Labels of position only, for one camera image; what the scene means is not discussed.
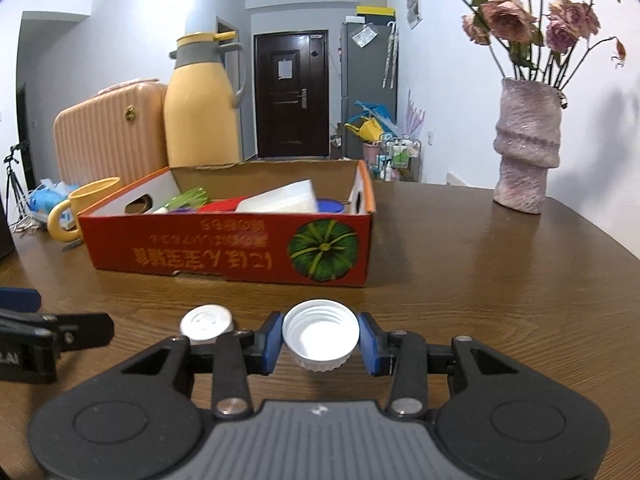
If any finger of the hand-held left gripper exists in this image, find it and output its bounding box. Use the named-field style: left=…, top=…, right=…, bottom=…
left=0, top=311, right=115, bottom=353
left=0, top=287, right=42, bottom=314

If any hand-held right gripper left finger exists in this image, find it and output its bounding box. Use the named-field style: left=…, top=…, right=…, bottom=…
left=117, top=311, right=283, bottom=420

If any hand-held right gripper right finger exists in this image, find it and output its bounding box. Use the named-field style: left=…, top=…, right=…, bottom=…
left=357, top=312, right=523, bottom=420

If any large white bottle cap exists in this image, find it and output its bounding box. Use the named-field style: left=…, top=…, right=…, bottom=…
left=281, top=300, right=361, bottom=373

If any orange printed cardboard box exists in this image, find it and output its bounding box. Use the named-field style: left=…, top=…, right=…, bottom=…
left=76, top=159, right=377, bottom=288

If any translucent white plastic container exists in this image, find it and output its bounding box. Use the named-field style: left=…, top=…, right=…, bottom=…
left=234, top=179, right=319, bottom=213

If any small white bottle cap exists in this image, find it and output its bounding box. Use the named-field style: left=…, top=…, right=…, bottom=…
left=180, top=305, right=236, bottom=346

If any blue tissue pack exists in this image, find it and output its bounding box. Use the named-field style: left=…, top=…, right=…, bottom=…
left=27, top=178, right=76, bottom=216

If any black tripod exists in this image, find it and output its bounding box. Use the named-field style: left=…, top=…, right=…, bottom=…
left=4, top=144, right=31, bottom=233

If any yellow mug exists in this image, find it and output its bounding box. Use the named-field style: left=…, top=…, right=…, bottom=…
left=47, top=176, right=122, bottom=244

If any red white lint brush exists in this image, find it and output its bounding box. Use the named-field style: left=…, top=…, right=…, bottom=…
left=197, top=196, right=248, bottom=214

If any green translucent plastic item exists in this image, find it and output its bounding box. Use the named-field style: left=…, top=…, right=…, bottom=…
left=152, top=188, right=208, bottom=213

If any pink ribbed suitcase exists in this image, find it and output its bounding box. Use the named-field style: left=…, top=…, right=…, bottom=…
left=53, top=79, right=170, bottom=188

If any metal trolley rack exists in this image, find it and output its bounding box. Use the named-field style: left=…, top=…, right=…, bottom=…
left=380, top=136, right=425, bottom=183

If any yellow watering can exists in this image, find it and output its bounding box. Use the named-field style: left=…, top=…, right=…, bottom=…
left=345, top=117, right=383, bottom=143

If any yellow thermos jug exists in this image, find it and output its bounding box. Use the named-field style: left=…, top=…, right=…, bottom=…
left=163, top=31, right=246, bottom=168

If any blue folding rack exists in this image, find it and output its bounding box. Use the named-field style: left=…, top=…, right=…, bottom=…
left=354, top=100, right=401, bottom=133

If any dark brown door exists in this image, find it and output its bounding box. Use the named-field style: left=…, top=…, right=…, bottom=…
left=253, top=30, right=331, bottom=160

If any pink textured vase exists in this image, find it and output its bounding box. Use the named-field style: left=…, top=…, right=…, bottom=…
left=492, top=77, right=566, bottom=215

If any grey refrigerator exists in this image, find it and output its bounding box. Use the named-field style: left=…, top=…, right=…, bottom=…
left=340, top=21, right=399, bottom=160

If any white folded umbrella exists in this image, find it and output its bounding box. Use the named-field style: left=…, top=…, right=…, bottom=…
left=382, top=27, right=393, bottom=88
left=391, top=21, right=401, bottom=86

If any yellow black box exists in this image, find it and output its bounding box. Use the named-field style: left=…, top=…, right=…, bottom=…
left=356, top=6, right=396, bottom=23

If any dried rose bouquet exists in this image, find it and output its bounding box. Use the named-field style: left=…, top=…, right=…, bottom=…
left=380, top=0, right=628, bottom=86

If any purple wall decal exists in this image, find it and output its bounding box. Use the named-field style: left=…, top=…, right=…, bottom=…
left=404, top=90, right=427, bottom=138

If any grey door frame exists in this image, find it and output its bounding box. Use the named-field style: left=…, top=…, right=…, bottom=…
left=216, top=16, right=240, bottom=43

